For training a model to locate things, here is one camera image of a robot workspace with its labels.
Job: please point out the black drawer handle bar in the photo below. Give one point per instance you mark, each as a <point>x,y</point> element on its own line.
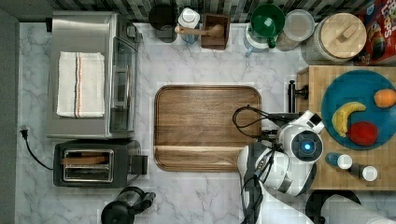
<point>294,94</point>

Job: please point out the wooden drawer unit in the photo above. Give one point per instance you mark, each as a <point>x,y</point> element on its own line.
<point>318,78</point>

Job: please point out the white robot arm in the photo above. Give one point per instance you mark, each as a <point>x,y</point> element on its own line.
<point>286,163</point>

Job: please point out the wooden serving tray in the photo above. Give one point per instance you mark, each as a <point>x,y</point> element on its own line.
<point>194,130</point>

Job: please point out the brown wooden utensil box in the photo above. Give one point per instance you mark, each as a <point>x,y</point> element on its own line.
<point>209,21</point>

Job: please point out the wooden spoon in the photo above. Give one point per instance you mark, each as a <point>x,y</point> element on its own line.
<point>215,31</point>

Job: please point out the white cap bottle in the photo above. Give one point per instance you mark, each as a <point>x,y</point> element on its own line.
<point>188,18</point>

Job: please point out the black round cup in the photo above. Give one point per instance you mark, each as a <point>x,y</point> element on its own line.
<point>163,19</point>

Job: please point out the black slot toaster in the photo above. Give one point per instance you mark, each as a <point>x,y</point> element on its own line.
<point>98,163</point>

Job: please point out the green mug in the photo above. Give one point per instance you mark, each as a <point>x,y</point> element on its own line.
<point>266,23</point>

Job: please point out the stainless steel toaster oven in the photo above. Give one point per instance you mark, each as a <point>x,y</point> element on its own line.
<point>117,39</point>

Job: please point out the white striped dish towel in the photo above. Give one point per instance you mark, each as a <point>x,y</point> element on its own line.
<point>81,85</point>

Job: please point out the clear plastic lid container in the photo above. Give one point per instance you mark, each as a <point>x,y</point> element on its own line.
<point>299,25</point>

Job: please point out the yellow banana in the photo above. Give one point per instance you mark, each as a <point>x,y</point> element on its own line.
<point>341,115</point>

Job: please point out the blue shaker white cap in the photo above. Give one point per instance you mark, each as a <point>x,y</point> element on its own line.
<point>342,161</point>

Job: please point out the glass jar wooden lid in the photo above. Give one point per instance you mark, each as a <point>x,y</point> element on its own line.
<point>336,39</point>

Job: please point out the blue plate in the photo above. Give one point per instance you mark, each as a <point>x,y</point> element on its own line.
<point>359,86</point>

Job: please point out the red apple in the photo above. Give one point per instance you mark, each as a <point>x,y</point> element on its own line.
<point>363,133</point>

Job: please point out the paper towel roll holder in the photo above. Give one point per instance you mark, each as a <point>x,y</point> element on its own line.
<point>341,207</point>

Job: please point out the dark shaker white cap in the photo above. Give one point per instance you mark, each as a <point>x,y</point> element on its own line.
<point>366,172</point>

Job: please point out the orange fruit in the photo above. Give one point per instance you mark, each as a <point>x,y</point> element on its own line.
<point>385,98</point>

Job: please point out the red cereal box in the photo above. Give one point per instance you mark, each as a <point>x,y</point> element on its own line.
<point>379,19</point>

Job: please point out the black power cord plug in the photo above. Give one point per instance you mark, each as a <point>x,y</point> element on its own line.
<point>24,134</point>

